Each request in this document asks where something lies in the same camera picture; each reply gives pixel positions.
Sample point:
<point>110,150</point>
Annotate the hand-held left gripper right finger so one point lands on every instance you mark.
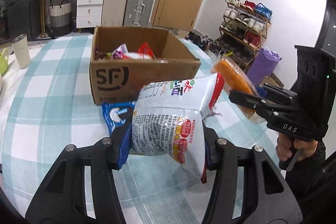
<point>214,153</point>

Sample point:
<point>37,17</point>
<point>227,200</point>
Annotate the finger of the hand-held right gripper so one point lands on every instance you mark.
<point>260,90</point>
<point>246,100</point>

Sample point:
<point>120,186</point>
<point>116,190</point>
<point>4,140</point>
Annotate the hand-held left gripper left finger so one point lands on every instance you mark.
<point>122,155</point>

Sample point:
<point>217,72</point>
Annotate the orange bread packet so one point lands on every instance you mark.
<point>231,74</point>

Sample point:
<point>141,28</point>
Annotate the blue cookie packet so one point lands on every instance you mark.
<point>113,113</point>

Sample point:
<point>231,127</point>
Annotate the white red snack packet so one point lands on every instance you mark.
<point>134,56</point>
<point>162,124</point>

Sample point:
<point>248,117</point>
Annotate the cardboard box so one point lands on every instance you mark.
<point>118,77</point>

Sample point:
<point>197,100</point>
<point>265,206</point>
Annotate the purple snack packet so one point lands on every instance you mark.
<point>118,53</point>

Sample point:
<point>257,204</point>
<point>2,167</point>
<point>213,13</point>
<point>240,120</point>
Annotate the person's right forearm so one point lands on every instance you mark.
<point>315,187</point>

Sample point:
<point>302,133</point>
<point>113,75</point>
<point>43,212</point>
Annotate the person's right hand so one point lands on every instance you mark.
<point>283,148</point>

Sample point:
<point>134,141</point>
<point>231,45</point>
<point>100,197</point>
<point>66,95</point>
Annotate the purple rolled mat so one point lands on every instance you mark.
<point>262,64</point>

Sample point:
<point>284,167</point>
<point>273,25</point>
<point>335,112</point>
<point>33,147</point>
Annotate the wooden shoe rack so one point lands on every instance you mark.
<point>267,29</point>

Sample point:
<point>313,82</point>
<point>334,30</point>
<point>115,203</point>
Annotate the rows of sneakers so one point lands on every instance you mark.
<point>252,22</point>

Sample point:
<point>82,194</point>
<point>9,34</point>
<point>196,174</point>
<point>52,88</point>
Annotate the pile of shoes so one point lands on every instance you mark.
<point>202,41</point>

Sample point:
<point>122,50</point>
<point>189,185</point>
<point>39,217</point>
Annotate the silver suitcase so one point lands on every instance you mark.
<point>140,3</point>

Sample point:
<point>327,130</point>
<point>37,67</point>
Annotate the white tumbler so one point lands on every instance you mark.
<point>21,52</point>

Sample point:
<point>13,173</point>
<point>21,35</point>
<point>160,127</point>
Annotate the green pitcher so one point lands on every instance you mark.
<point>3,62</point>

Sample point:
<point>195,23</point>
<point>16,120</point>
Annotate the beige suitcase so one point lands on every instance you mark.
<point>115,3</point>

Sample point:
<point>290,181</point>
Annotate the woven basket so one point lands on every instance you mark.
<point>60,10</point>

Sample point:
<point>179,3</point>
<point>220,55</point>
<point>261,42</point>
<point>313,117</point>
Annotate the dark grey refrigerator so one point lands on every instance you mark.
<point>23,3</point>

